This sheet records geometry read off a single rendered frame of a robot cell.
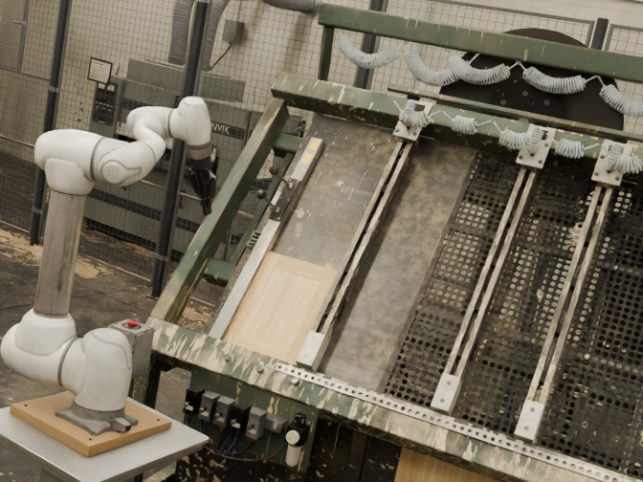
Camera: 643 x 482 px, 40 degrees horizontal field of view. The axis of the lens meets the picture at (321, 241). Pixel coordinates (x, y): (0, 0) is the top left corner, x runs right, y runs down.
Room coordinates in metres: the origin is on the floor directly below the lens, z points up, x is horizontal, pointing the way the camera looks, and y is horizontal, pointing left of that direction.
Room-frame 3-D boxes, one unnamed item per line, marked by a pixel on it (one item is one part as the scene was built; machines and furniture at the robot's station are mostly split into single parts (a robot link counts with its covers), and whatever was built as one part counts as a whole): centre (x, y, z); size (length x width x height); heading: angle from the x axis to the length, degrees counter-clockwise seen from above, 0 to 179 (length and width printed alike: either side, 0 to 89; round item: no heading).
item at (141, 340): (2.94, 0.59, 0.84); 0.12 x 0.12 x 0.18; 69
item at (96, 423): (2.48, 0.54, 0.80); 0.22 x 0.18 x 0.06; 58
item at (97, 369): (2.50, 0.57, 0.94); 0.18 x 0.16 x 0.22; 81
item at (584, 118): (3.79, -0.74, 1.85); 0.80 x 0.06 x 0.80; 69
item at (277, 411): (2.85, 0.15, 0.69); 0.50 x 0.14 x 0.24; 69
